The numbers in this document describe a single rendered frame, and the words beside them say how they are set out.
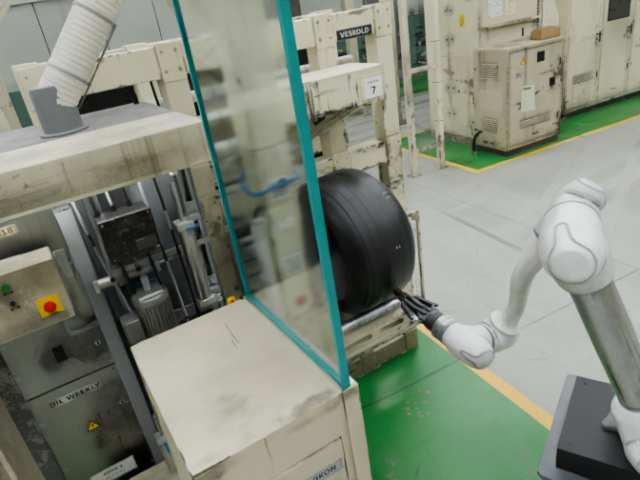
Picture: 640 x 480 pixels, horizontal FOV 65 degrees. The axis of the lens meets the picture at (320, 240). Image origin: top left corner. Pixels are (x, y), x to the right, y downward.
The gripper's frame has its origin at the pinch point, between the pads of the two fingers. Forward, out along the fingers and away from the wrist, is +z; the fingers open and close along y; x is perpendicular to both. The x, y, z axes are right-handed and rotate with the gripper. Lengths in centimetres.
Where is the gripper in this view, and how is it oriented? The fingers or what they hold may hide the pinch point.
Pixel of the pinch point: (400, 294)
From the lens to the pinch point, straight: 192.0
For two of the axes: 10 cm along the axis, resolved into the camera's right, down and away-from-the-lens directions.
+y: -8.4, 3.4, -4.2
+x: 0.8, 8.4, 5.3
